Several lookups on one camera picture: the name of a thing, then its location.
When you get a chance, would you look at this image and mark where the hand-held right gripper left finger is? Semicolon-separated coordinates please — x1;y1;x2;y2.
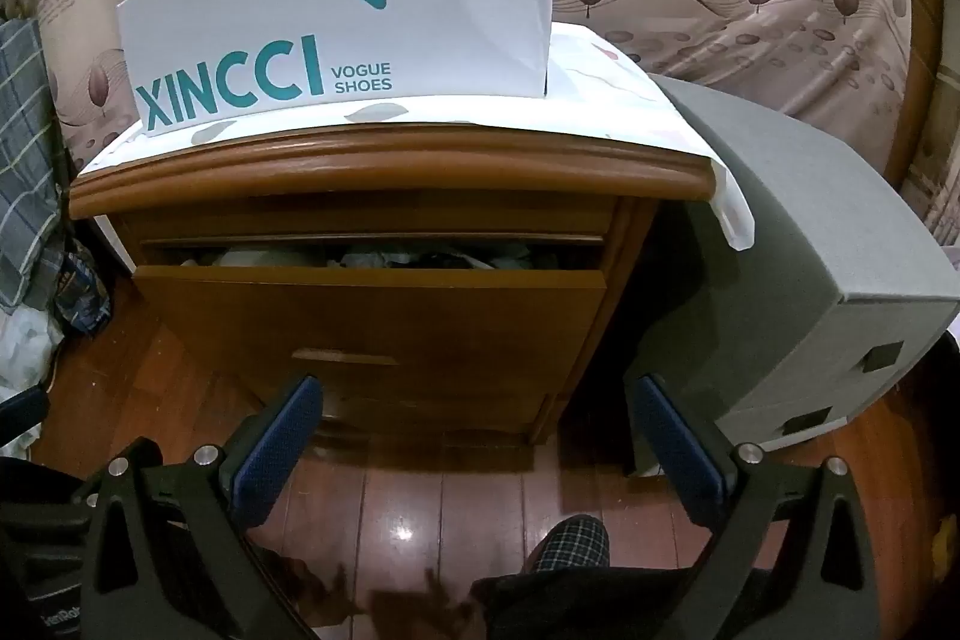
79;374;325;640

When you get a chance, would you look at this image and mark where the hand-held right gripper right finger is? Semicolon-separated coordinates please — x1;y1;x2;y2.
632;374;886;640

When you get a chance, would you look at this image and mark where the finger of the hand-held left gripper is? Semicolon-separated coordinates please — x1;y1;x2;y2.
0;385;48;444

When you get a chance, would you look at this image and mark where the pile of underwear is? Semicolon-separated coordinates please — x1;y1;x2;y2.
191;242;601;272

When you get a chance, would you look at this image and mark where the white shoe box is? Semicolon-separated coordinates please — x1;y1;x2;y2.
116;0;557;139

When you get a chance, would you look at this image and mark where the white green-printed cloth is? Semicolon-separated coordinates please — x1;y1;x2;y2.
0;302;65;393

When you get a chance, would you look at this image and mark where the blue packet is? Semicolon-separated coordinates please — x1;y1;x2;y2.
56;239;113;333

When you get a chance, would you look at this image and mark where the plaid slipper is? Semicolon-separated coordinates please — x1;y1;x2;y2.
521;514;612;573

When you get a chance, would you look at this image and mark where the grey box lid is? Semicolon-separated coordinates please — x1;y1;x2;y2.
626;74;960;476

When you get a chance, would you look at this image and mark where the grey plaid cloth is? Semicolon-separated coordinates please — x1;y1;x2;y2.
0;17;68;311

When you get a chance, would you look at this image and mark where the wooden nightstand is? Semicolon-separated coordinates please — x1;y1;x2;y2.
69;119;717;446

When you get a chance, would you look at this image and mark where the white patterned cloth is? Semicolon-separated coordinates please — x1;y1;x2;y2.
81;21;755;251

